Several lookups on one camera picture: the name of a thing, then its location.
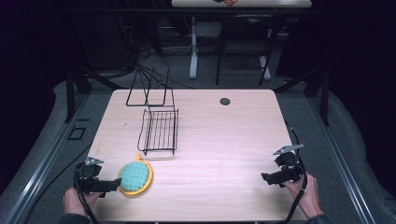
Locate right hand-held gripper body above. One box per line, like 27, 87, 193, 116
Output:
273, 144, 305, 185

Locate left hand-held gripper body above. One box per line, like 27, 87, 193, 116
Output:
74, 156, 106, 194

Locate round teal and yellow sponge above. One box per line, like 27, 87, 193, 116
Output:
117, 153, 154, 197

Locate person's right hand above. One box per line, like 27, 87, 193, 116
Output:
282, 172, 325, 220

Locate person's left hand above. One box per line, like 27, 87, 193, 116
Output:
62, 186, 105, 217

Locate black tape square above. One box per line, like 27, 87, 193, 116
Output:
67, 125, 88, 141

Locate black metal stand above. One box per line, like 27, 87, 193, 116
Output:
273, 63, 332, 127
63, 63, 127, 124

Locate black chair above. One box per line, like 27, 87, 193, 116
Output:
215, 12, 280, 87

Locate white desk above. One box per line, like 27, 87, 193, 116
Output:
171, 0, 313, 81

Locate orange and dark object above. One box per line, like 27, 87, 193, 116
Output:
213, 0, 240, 7

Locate right hand-held gripper black cable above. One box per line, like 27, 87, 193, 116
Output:
275, 120, 309, 224

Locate hand-held gripper black cable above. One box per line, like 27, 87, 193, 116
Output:
275, 120, 309, 224
73, 161, 101, 224

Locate left hand-held gripper black cable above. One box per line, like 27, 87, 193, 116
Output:
73, 161, 101, 224

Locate thin black floor cable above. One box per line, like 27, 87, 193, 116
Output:
22, 143, 93, 224

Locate aluminium floor rail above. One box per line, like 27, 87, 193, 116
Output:
2, 92, 92, 224
309, 94, 376, 224

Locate black wire rack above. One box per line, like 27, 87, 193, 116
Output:
125, 65, 180, 157

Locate bundle of black floor cables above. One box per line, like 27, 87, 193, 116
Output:
116, 12, 195, 91

